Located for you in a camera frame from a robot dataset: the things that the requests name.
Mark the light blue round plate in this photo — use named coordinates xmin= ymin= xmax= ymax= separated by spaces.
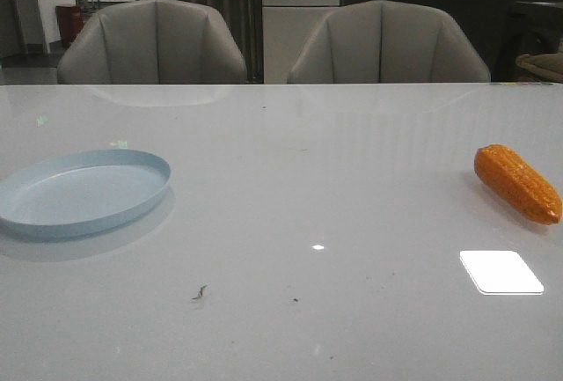
xmin=1 ymin=150 xmax=172 ymax=238

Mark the orange toy corn cob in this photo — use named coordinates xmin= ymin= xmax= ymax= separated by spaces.
xmin=473 ymin=144 xmax=562 ymax=225

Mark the right grey upholstered chair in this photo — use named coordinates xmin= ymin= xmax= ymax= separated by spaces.
xmin=287 ymin=0 xmax=491 ymax=84

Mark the grey upholstered chair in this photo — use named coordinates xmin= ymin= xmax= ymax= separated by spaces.
xmin=287 ymin=0 xmax=491 ymax=84
xmin=57 ymin=0 xmax=247 ymax=84

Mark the white cabinet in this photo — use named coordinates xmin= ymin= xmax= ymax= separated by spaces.
xmin=262 ymin=0 xmax=340 ymax=84

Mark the left grey upholstered chair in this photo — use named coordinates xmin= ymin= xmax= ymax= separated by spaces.
xmin=57 ymin=0 xmax=247 ymax=84

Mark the red trash bin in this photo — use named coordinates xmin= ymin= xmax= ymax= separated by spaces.
xmin=55 ymin=4 xmax=84 ymax=48

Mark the dark counter with white top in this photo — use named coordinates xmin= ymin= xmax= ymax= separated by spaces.
xmin=340 ymin=0 xmax=563 ymax=83

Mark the beige cushion at right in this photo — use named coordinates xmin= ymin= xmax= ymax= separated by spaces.
xmin=515 ymin=52 xmax=562 ymax=83

